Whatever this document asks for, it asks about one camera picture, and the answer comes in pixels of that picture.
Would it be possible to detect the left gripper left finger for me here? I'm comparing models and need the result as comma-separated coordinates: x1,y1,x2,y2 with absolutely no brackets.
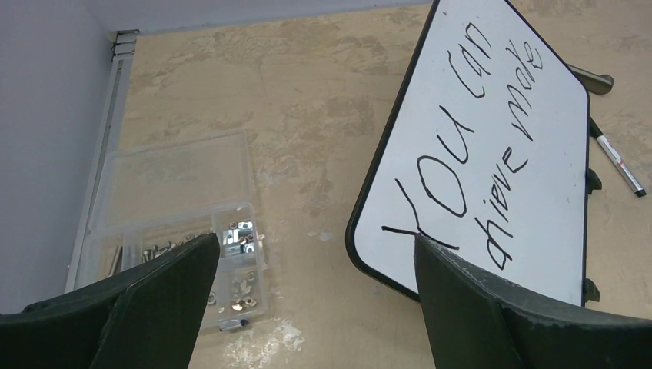
1,233,220,368

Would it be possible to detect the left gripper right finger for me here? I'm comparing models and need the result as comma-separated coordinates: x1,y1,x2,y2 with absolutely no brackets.
414,235,651,368

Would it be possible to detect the white whiteboard black frame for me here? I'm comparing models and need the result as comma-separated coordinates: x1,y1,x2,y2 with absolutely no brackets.
345,1,590,306

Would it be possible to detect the white whiteboard marker pen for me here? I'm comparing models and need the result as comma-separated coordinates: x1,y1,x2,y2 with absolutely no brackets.
589,117,647,198

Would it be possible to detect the clear plastic screw box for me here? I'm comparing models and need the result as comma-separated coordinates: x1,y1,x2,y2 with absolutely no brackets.
68,129,268,331

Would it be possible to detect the whiteboard metal stand handle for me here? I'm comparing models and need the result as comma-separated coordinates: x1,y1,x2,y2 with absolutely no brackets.
567,64,615,95

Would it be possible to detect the aluminium frame rail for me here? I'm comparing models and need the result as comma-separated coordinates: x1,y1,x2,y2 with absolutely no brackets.
64,29,141,293

